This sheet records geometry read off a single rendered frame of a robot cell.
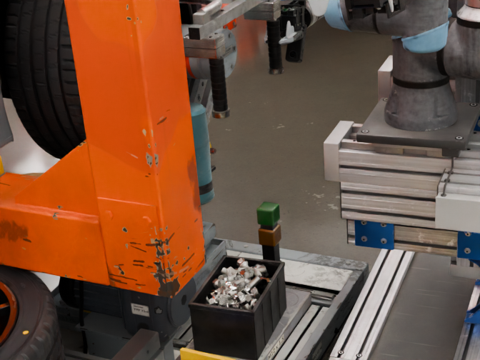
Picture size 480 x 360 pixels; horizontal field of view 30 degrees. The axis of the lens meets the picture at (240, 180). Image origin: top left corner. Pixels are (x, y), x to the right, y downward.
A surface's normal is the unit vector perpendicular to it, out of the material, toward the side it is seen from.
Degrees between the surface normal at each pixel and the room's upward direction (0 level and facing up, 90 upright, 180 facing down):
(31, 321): 0
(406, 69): 90
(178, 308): 90
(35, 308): 0
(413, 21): 90
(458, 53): 85
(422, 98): 72
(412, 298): 0
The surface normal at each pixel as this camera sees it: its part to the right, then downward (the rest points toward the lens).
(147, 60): 0.90, 0.11
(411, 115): -0.47, 0.11
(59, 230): -0.43, 0.41
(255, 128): -0.07, -0.90
